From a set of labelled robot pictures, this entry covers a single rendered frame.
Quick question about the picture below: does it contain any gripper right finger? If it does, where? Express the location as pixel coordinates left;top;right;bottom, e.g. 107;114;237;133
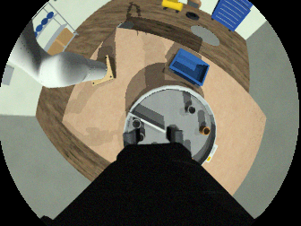
167;126;184;145

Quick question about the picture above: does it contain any bronze bushing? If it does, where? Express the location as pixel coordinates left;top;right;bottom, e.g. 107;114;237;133
199;126;210;135

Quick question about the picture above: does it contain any blue plastic crate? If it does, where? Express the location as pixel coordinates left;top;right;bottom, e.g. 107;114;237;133
168;48;210;88

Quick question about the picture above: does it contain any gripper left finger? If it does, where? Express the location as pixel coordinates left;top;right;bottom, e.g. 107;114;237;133
123;128;141;148

